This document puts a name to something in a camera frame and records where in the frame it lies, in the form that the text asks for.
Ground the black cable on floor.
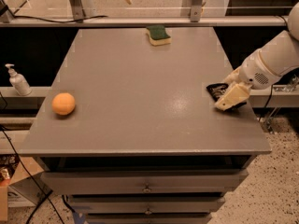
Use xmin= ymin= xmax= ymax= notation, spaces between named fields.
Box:
xmin=0 ymin=124 xmax=66 ymax=224

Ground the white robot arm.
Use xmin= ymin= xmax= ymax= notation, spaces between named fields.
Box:
xmin=215 ymin=3 xmax=299 ymax=110

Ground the orange fruit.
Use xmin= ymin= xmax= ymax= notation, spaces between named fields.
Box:
xmin=51 ymin=92 xmax=76 ymax=116

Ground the left metal bracket leg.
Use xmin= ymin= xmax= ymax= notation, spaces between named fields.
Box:
xmin=69 ymin=0 xmax=85 ymax=20

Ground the black cable on shelf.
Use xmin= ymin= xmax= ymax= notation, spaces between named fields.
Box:
xmin=12 ymin=14 xmax=108 ymax=24

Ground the grey bottom drawer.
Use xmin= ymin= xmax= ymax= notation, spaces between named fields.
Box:
xmin=86 ymin=214 xmax=211 ymax=224

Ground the grey top drawer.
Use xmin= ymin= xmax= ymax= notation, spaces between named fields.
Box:
xmin=41 ymin=169 xmax=249 ymax=195

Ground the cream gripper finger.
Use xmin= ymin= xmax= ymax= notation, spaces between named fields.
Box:
xmin=215 ymin=82 xmax=251 ymax=111
xmin=223 ymin=68 xmax=240 ymax=85

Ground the white pump bottle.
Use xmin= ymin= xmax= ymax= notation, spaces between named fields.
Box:
xmin=6 ymin=63 xmax=32 ymax=96

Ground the metal bracket leg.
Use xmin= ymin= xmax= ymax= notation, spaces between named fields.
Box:
xmin=69 ymin=0 xmax=85 ymax=20
xmin=190 ymin=0 xmax=203 ymax=22

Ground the grey middle drawer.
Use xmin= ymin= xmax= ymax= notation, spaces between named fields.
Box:
xmin=69 ymin=195 xmax=224 ymax=215

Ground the cardboard box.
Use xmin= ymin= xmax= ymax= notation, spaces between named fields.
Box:
xmin=0 ymin=157 xmax=43 ymax=221

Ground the right metal bracket leg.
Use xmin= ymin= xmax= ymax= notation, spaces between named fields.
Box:
xmin=190 ymin=0 xmax=203 ymax=22

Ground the black rxbar chocolate bar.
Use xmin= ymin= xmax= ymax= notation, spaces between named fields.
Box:
xmin=206 ymin=83 xmax=247 ymax=110

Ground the grey drawer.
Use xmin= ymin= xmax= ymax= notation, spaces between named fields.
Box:
xmin=41 ymin=169 xmax=249 ymax=195
xmin=69 ymin=195 xmax=224 ymax=215
xmin=86 ymin=214 xmax=211 ymax=224

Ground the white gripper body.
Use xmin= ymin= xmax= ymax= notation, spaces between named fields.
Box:
xmin=239 ymin=49 xmax=280 ymax=90

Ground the green yellow sponge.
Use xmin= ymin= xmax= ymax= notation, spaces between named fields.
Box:
xmin=146 ymin=24 xmax=171 ymax=46

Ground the grey metal shelf rail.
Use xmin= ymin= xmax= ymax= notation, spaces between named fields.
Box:
xmin=0 ymin=15 xmax=288 ymax=28

